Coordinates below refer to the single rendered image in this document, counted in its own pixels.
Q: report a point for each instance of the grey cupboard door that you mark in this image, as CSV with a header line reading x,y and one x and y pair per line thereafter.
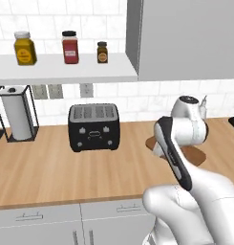
x,y
121,231
35,234

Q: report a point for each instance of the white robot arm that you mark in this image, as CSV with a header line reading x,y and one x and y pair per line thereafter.
x,y
198,204

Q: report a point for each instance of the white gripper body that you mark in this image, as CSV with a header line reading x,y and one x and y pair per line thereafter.
x,y
159,150

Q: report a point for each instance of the yellow spice jar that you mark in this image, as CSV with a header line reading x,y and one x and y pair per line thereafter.
x,y
25,51

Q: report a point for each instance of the small brown spice jar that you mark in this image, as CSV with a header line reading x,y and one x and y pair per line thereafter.
x,y
102,54

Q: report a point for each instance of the white paper towel roll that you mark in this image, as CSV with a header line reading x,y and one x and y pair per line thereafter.
x,y
17,118

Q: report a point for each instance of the red spice jar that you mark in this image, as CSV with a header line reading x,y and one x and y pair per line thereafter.
x,y
70,49

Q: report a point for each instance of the grey wall cupboard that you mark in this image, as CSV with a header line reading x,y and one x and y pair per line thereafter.
x,y
188,38

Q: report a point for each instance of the grey wall socket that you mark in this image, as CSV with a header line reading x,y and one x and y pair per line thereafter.
x,y
86,90
39,92
55,91

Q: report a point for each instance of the grey drawer front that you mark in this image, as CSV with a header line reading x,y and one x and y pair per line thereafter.
x,y
102,209
58,214

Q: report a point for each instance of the brown wooden cutting board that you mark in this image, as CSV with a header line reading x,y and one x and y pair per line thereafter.
x,y
195,155

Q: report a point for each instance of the white wall shelf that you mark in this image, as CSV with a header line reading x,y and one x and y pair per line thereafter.
x,y
64,70

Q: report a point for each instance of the black toaster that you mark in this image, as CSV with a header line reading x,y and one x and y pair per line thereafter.
x,y
94,132

